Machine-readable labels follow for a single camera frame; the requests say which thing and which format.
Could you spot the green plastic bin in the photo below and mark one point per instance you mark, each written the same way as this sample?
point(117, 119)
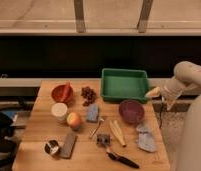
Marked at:
point(120, 84)

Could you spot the grey rectangular block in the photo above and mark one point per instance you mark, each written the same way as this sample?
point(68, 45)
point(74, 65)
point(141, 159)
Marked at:
point(67, 148)

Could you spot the orange bowl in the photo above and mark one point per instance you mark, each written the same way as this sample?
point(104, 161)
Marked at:
point(57, 92)

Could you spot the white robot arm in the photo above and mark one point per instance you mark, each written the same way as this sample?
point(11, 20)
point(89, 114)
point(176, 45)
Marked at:
point(185, 75)

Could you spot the red chili pepper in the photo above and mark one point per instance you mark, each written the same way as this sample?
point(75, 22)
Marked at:
point(66, 92)

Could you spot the yellow banana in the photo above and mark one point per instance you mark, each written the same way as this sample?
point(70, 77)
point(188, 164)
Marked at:
point(116, 130)

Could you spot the purple bowl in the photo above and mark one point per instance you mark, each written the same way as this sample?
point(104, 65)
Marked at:
point(131, 111)

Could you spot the grey blue cloth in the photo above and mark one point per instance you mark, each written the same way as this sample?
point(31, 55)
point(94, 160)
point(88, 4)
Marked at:
point(145, 138)

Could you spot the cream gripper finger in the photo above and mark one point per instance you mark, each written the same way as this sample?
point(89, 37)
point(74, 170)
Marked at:
point(170, 104)
point(155, 92)

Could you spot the white cup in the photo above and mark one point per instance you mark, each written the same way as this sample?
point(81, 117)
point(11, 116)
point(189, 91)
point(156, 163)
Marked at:
point(59, 110)

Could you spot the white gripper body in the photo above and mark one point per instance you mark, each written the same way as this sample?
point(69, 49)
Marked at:
point(172, 89)

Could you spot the dark grape bunch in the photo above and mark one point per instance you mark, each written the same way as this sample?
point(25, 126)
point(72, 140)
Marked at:
point(89, 95)

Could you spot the black chair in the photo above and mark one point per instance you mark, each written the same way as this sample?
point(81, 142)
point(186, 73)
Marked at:
point(6, 146)

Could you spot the red yellow apple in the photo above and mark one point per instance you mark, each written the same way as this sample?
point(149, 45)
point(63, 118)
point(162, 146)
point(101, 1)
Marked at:
point(74, 120)

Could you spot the metal spoon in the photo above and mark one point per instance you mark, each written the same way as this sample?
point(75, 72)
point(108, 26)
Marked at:
point(101, 120)

